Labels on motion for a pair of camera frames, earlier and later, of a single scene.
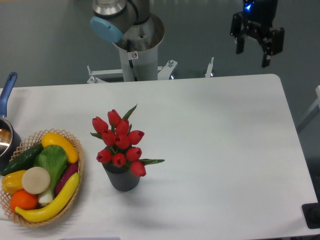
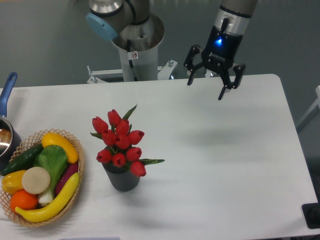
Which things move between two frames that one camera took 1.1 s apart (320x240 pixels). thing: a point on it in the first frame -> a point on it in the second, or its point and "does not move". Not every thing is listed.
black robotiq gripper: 259,15 -> 219,53
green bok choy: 53,158 does not move
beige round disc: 36,180 does not move
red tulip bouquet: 117,135 does not move
